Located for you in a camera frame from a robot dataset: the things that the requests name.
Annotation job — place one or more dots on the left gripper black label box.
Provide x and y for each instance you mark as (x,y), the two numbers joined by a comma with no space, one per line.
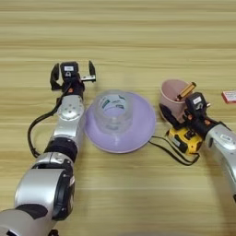
(69,70)

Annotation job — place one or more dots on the small red white box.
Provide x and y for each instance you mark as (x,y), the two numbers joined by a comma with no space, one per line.
(230,96)

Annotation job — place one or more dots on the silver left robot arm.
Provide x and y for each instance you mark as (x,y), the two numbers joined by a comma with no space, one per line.
(46,190)

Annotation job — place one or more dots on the clear adhesive tape roll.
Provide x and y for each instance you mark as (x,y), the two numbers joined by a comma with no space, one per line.
(115,123)

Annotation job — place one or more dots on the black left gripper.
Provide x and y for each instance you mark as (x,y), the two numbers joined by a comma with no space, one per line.
(75,87)

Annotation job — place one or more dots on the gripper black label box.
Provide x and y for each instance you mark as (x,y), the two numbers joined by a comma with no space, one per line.
(69,70)
(196,100)

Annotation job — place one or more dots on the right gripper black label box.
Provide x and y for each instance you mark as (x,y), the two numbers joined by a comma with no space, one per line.
(196,100)

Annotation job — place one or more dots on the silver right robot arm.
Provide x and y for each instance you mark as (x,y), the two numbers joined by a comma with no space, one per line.
(224,144)

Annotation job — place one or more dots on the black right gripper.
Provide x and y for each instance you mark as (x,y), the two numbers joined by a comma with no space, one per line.
(196,123)

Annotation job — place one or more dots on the pink plastic cup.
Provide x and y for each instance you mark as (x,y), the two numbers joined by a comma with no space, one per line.
(170,95)

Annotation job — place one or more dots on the purple plastic plate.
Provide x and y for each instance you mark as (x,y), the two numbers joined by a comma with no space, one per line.
(141,123)

